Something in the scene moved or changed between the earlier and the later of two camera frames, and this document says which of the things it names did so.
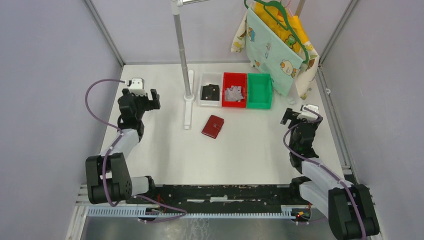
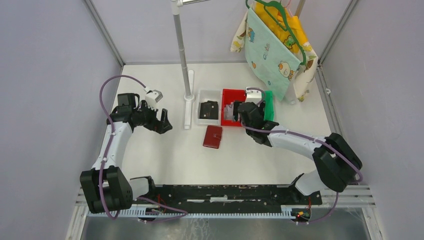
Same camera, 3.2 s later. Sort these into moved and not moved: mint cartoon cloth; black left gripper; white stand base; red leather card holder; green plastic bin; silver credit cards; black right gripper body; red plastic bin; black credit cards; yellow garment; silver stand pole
Moved: red plastic bin; silver credit cards; black left gripper; red leather card holder; green plastic bin; black right gripper body; black credit cards
Not moved: silver stand pole; mint cartoon cloth; white stand base; yellow garment
